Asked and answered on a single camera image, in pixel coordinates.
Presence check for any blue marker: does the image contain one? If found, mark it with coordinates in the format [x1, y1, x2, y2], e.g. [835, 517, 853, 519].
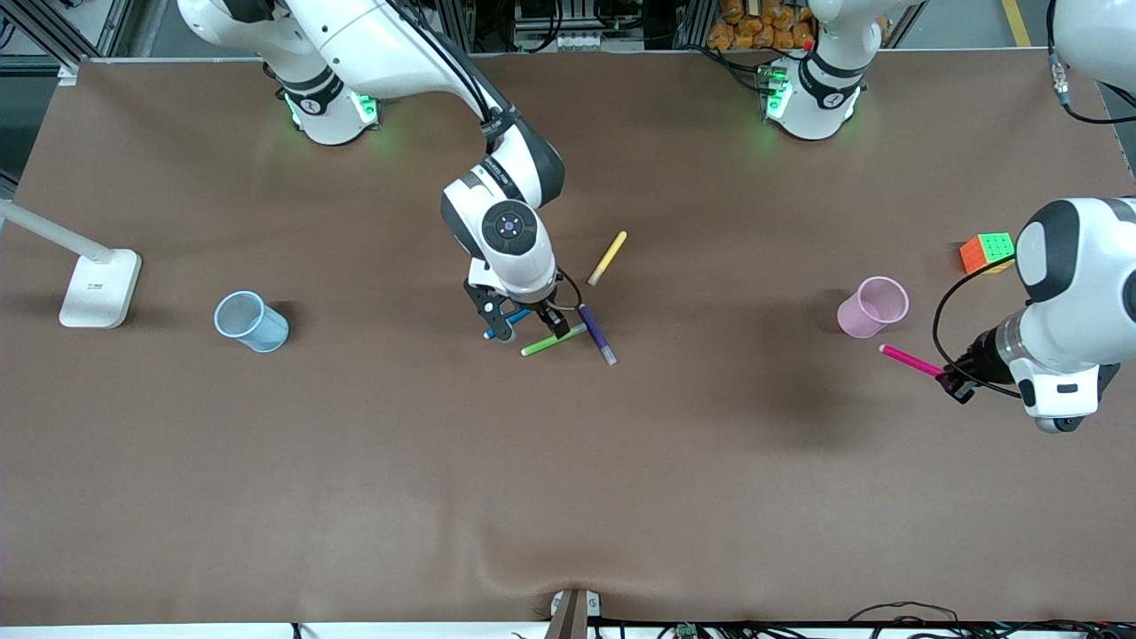
[483, 306, 533, 341]

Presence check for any pink marker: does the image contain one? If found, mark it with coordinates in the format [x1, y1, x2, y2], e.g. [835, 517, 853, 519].
[879, 344, 947, 379]

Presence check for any green marker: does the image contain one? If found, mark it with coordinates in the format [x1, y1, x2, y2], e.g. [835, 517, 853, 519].
[520, 323, 588, 358]

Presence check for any purple marker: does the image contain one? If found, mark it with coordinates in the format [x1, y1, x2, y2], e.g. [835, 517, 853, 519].
[578, 304, 618, 367]

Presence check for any yellow marker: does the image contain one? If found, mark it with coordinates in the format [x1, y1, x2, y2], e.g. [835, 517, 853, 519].
[588, 231, 628, 287]

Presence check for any colourful puzzle cube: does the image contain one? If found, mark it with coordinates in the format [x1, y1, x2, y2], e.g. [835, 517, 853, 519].
[959, 233, 1018, 276]

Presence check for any pink plastic cup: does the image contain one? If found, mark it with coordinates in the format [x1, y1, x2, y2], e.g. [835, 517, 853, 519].
[837, 276, 910, 340]

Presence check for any brown table cover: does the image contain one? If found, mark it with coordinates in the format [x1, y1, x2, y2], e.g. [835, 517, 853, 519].
[0, 49, 1136, 627]

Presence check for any blue plastic cup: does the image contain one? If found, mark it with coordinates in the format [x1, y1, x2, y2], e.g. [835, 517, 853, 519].
[214, 290, 290, 353]

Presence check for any orange packets pile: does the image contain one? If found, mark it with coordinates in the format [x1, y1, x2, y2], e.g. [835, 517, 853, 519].
[707, 0, 817, 51]

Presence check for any white desk lamp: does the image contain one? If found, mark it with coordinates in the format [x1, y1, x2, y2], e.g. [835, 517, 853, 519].
[0, 197, 143, 329]

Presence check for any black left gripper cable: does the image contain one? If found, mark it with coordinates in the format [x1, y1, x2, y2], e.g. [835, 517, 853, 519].
[932, 253, 1030, 400]

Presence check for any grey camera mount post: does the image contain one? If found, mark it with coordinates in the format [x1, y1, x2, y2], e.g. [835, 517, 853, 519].
[543, 588, 603, 639]

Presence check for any aluminium frame profile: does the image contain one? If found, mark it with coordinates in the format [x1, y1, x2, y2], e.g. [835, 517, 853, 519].
[0, 0, 134, 85]

